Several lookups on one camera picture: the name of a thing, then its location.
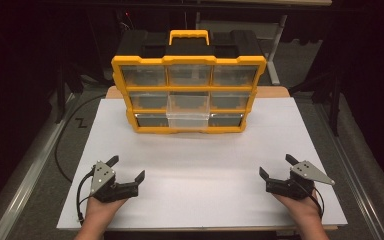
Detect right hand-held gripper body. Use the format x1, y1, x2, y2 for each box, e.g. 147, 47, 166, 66
265, 160, 336, 201

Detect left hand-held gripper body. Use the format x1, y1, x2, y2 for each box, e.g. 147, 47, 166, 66
89, 160, 140, 204

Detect clear plastic drawer pulled out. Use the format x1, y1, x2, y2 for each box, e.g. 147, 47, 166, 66
165, 91, 212, 130

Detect yellow black drawer organizer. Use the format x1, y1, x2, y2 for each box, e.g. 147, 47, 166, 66
110, 29, 268, 135

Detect person's right hand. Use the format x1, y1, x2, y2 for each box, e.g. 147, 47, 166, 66
272, 191, 323, 222

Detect person's left hand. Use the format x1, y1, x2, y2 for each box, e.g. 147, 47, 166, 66
85, 195, 128, 222

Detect black tape floor mark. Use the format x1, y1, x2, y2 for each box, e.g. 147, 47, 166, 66
75, 116, 89, 130

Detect black stand legs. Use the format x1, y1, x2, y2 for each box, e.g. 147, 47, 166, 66
288, 66, 344, 137
54, 49, 85, 125

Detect set of clear closed drawers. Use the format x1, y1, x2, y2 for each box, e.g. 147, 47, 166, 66
119, 64, 260, 128

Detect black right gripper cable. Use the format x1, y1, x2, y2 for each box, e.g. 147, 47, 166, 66
308, 186, 325, 220

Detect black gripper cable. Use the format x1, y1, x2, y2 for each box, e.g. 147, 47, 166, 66
75, 168, 96, 226
308, 186, 325, 220

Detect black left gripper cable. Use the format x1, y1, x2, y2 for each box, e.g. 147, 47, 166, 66
75, 168, 96, 226

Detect aluminium floor rail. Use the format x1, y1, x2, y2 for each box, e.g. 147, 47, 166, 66
0, 93, 78, 240
313, 103, 384, 240

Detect long black floor cable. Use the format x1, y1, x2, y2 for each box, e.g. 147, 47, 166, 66
54, 94, 107, 184

